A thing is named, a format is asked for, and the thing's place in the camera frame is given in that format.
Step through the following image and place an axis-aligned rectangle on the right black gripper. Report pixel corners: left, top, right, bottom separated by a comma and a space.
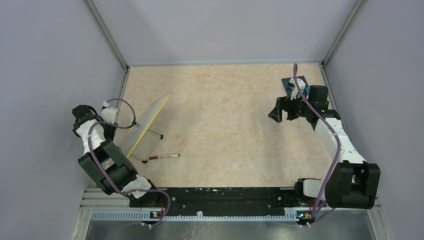
268, 91, 312, 123

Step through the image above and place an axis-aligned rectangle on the white marker pen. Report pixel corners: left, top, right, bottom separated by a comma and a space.
148, 153, 181, 161

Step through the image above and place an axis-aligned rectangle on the yellow framed whiteboard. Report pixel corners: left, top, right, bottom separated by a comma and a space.
120, 93, 171, 164

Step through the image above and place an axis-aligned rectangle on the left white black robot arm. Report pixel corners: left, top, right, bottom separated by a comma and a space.
72, 104, 161, 207

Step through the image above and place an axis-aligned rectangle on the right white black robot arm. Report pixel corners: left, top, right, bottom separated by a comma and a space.
268, 83, 381, 209

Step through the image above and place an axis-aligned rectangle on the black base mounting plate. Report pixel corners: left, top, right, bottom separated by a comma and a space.
129, 186, 315, 217

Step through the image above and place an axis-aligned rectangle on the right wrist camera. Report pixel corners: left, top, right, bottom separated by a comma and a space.
286, 77, 299, 100

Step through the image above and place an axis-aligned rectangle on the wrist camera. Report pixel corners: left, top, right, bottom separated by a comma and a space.
286, 77, 299, 100
100, 101, 118, 124

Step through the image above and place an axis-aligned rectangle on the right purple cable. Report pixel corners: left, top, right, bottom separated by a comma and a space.
292, 63, 342, 226

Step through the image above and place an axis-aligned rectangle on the purple cable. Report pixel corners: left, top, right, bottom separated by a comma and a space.
86, 98, 172, 229
292, 63, 342, 226

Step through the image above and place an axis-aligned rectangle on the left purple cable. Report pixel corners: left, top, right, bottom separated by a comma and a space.
86, 98, 172, 229

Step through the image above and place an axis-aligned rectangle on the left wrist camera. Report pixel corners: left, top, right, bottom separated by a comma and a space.
100, 101, 118, 124

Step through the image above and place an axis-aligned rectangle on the white cable duct rail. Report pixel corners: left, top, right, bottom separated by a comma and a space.
91, 210, 299, 222

